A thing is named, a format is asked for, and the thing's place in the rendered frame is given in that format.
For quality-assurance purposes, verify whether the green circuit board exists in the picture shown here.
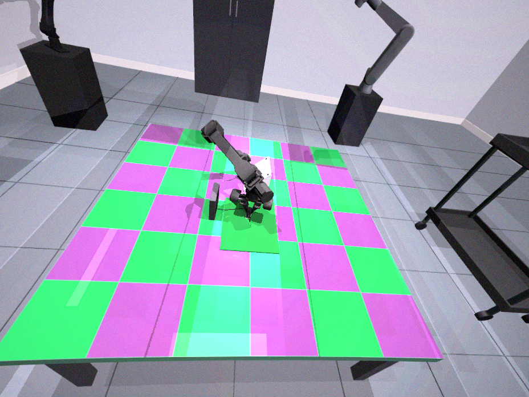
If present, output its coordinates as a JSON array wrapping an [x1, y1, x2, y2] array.
[[220, 197, 279, 254]]

